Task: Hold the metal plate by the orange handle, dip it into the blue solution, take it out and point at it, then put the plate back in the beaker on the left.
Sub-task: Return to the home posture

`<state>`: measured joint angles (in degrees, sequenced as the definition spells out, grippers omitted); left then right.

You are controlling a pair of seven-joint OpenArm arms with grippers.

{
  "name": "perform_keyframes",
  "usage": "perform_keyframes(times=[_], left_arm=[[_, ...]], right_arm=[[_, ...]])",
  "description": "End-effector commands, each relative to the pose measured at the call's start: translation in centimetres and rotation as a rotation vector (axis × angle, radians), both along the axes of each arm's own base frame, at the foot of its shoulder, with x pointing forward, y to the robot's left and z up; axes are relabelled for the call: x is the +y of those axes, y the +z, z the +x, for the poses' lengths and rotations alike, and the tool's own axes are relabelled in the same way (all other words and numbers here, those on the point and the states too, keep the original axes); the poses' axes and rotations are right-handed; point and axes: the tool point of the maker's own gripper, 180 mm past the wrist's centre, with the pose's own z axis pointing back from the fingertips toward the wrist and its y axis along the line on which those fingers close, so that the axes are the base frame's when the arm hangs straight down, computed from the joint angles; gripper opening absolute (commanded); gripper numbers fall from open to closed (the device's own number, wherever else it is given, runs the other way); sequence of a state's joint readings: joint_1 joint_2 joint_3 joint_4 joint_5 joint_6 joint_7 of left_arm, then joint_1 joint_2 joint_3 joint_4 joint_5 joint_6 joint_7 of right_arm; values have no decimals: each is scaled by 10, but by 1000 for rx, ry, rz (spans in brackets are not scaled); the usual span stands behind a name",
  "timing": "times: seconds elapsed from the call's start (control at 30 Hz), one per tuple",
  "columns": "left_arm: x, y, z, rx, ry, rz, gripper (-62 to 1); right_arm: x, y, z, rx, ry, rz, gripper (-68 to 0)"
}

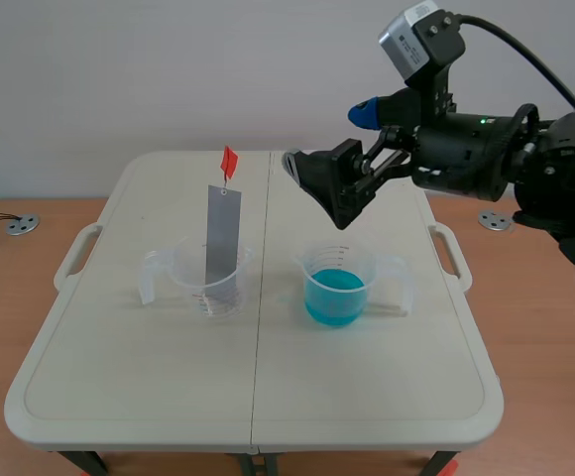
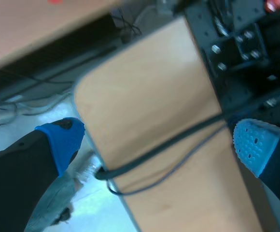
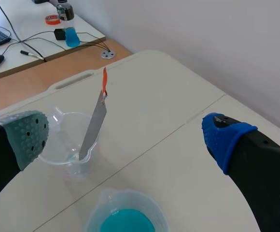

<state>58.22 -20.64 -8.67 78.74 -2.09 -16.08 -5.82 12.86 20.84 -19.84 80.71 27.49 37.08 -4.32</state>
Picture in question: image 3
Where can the white desk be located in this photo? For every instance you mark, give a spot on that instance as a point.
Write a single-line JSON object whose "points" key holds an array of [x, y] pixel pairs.
{"points": [[33, 31]]}

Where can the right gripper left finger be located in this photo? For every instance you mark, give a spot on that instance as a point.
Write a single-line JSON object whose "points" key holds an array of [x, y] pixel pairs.
{"points": [[21, 137]]}

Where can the clear beaker with blue liquid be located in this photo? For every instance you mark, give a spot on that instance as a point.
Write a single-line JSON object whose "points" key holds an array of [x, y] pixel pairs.
{"points": [[128, 215]]}

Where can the wooden desk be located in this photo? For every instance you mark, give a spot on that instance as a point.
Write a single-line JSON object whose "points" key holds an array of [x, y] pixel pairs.
{"points": [[46, 72]]}

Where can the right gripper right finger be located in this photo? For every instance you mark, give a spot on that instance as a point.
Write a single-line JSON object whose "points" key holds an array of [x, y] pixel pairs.
{"points": [[251, 154]]}

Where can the empty clear plastic beaker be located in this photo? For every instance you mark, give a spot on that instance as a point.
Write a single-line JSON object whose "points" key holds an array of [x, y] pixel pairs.
{"points": [[70, 147]]}

